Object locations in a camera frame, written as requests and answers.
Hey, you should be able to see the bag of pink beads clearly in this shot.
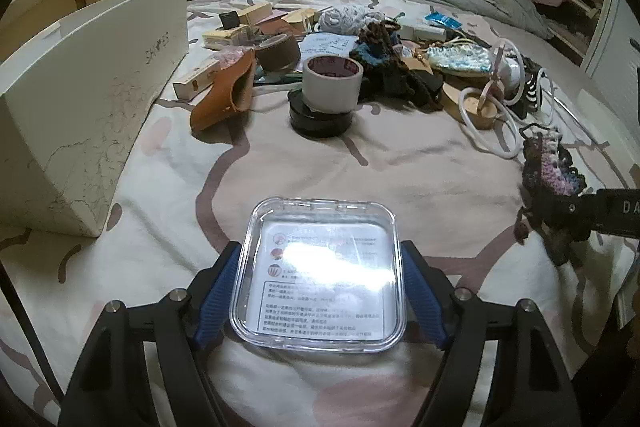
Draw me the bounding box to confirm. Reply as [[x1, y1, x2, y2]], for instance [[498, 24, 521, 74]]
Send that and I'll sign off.
[[212, 48, 251, 70]]

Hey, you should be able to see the black tape roll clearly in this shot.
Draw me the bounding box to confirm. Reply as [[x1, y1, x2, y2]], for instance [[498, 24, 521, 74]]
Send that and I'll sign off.
[[288, 89, 356, 138]]

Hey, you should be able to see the dark crochet heap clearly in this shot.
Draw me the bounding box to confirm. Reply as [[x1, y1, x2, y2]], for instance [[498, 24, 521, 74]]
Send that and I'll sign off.
[[350, 21, 446, 112]]

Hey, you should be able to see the clear plastic case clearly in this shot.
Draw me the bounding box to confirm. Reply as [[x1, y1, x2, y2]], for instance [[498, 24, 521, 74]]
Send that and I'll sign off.
[[230, 196, 405, 352]]

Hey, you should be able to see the flat cream box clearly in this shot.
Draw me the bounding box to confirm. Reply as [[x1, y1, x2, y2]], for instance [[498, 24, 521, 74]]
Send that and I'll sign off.
[[202, 27, 251, 48]]

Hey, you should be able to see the white storage box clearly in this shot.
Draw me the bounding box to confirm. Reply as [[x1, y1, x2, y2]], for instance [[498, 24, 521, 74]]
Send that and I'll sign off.
[[0, 0, 190, 239]]

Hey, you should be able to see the brown ribbon roll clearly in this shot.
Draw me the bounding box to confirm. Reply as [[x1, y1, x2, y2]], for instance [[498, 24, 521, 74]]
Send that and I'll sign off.
[[255, 33, 302, 72]]

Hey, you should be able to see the white tape roll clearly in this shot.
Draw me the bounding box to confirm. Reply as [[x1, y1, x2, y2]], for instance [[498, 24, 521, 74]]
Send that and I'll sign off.
[[301, 55, 364, 112]]

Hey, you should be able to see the grey yarn ball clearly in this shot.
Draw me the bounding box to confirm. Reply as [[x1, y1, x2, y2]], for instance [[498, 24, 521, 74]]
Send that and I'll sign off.
[[319, 4, 373, 32]]

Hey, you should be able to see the small white ring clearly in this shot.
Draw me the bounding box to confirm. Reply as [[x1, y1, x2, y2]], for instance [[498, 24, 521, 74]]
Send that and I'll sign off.
[[502, 54, 527, 104]]

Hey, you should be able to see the wooden ring stand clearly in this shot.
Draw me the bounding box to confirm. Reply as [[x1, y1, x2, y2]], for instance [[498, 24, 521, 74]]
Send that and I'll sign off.
[[442, 39, 521, 131]]

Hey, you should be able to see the pink crochet piece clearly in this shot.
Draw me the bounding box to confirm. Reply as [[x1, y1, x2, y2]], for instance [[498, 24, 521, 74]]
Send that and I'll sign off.
[[514, 124, 593, 265]]

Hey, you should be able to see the printed bed sheet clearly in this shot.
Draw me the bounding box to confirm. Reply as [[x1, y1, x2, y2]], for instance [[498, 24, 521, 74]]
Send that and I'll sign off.
[[0, 0, 640, 427]]

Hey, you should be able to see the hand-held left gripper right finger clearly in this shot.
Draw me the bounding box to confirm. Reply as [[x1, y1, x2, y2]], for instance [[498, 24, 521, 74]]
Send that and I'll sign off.
[[400, 239, 583, 427]]

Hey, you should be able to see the large white ring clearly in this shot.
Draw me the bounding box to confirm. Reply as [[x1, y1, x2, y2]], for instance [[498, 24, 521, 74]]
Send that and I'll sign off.
[[461, 88, 521, 158]]

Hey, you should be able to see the iridescent fabric pouch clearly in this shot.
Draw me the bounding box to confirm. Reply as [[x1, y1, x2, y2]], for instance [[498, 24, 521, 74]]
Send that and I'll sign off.
[[427, 44, 496, 78]]

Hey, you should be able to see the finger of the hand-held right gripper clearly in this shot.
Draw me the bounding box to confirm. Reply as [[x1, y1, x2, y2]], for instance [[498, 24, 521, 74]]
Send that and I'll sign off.
[[537, 189, 601, 233]]

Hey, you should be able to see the long cream box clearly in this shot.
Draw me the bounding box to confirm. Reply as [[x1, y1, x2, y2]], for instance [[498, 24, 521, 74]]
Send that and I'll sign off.
[[173, 59, 223, 102]]

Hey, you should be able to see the brown leather pouch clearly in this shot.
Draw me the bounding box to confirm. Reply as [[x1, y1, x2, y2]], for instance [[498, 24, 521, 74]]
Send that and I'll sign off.
[[190, 49, 257, 132]]

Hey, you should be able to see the printed paper sheet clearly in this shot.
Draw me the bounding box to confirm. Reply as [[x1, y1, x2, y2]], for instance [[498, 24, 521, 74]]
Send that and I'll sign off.
[[302, 33, 358, 58]]

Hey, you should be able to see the blue packet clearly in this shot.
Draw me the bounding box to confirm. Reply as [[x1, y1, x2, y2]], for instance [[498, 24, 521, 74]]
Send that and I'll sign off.
[[425, 12, 461, 30]]

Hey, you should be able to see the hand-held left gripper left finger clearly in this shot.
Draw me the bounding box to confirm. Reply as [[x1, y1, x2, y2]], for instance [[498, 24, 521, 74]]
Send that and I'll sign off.
[[60, 241, 243, 427]]

